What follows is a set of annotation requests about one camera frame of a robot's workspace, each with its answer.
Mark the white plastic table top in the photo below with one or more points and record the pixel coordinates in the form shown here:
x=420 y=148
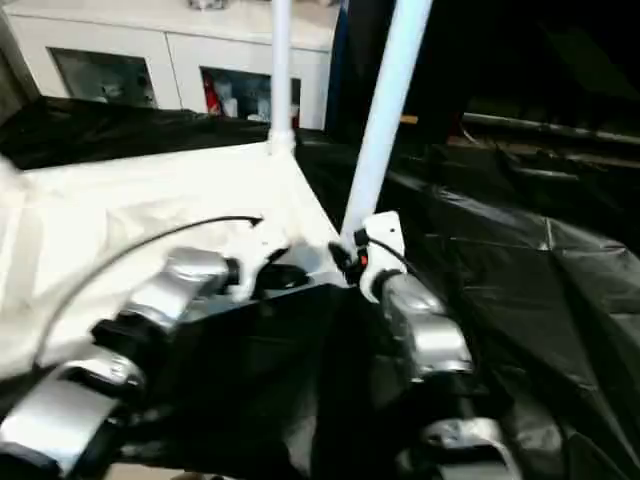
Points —
x=125 y=190

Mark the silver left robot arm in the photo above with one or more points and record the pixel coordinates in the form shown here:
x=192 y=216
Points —
x=190 y=270

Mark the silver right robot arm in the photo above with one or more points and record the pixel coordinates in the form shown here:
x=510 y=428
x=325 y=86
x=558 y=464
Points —
x=435 y=340

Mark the small tan label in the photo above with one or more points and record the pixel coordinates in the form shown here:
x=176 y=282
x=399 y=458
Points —
x=407 y=120

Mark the black mat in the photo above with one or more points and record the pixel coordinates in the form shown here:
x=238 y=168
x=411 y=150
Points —
x=525 y=300

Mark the red bottle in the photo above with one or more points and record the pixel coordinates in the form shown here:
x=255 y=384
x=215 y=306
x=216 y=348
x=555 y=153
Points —
x=212 y=95

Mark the dark metal pole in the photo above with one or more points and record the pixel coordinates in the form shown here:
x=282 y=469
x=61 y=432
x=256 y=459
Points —
x=550 y=125

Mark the white glass-door cabinet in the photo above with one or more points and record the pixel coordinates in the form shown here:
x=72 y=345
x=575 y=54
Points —
x=175 y=40

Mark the grey curtain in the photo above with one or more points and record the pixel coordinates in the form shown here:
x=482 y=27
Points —
x=10 y=85

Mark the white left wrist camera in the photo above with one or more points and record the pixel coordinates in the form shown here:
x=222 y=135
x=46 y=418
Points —
x=270 y=240

